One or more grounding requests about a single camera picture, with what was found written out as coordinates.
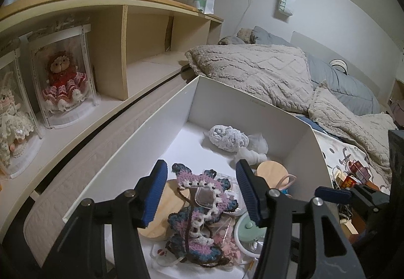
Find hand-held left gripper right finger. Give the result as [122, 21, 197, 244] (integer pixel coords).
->
[235, 158, 368, 279]

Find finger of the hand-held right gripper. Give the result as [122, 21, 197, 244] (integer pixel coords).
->
[315, 186, 384, 213]

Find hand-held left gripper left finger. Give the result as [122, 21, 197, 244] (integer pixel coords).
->
[38, 159, 169, 279]

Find white cardboard box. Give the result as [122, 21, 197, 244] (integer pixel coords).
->
[62, 75, 335, 279]

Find large round wooden lid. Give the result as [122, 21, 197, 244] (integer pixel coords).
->
[139, 179, 191, 238]

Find small round wooden lid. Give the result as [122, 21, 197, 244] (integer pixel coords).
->
[254, 160, 288, 188]

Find red cardboard box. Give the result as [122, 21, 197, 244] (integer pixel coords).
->
[347, 160, 370, 182]

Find pink scissors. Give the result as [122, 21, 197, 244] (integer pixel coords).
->
[277, 173, 297, 194]

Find crumpled white tissue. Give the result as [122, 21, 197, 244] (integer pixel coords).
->
[235, 134, 269, 166]

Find clear plastic case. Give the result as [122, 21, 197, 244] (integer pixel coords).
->
[194, 186, 219, 212]

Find white pink printed blanket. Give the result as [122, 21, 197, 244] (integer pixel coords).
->
[312, 130, 374, 180]

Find purple crocheted piece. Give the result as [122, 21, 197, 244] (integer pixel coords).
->
[167, 163, 239, 267]

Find bag of pink bits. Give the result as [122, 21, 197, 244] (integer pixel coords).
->
[208, 222, 244, 264]

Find white tag red dot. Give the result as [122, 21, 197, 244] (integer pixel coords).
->
[150, 241, 178, 267]

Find wooden nightstand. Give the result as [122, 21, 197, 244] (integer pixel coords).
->
[387, 78, 404, 122]

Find blue bed sheet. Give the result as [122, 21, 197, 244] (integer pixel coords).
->
[293, 113, 320, 132]

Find white round device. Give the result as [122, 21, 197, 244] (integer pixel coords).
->
[329, 59, 348, 73]

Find clear doll display case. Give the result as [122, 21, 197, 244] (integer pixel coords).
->
[27, 23, 99, 128]
[0, 42, 45, 179]

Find doll in red dress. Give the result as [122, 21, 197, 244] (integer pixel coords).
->
[42, 51, 89, 113]

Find wooden shelf unit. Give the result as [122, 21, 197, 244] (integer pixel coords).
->
[0, 0, 224, 235]

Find brown plush toy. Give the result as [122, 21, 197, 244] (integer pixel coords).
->
[218, 28, 257, 45]

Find doll in cream dress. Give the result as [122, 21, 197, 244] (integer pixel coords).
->
[0, 83, 35, 160]

